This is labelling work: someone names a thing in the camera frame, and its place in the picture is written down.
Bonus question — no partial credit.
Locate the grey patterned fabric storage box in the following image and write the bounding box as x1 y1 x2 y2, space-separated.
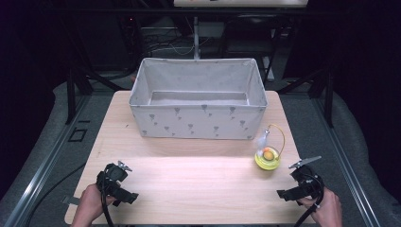
128 57 269 140

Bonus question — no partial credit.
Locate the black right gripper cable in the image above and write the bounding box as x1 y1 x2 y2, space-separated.
293 176 326 227

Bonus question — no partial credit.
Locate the person's left hand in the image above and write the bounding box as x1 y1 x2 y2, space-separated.
78 183 116 223

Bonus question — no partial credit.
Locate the white floor cable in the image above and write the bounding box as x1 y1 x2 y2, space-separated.
148 37 211 57

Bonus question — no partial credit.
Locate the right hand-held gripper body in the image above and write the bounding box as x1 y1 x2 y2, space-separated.
288 155 325 206

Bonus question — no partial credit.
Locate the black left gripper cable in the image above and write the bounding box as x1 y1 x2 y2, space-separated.
99 176 115 227

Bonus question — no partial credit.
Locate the yellow cat toy with feather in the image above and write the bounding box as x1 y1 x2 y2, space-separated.
254 123 287 172

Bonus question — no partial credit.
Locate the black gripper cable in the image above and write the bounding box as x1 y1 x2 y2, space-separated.
293 176 326 227
99 176 115 227

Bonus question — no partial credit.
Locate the black floor cable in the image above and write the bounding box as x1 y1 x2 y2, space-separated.
24 162 88 227

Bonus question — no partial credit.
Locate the grey tape strip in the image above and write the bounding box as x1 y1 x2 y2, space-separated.
61 195 81 206

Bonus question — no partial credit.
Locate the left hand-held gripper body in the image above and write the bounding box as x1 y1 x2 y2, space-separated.
96 160 133 197

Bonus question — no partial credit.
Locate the white metal pole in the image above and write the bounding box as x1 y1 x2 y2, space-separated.
192 16 201 61

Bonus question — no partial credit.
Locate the black metal stand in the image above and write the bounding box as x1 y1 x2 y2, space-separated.
277 64 336 129
63 64 96 126

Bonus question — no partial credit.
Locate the black chair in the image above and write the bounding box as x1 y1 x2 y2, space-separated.
219 13 282 83

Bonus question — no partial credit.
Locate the person's right hand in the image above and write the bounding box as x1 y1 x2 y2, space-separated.
298 187 343 227

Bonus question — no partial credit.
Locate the aluminium floor rail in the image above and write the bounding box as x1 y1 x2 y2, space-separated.
2 94 93 227
313 94 382 227

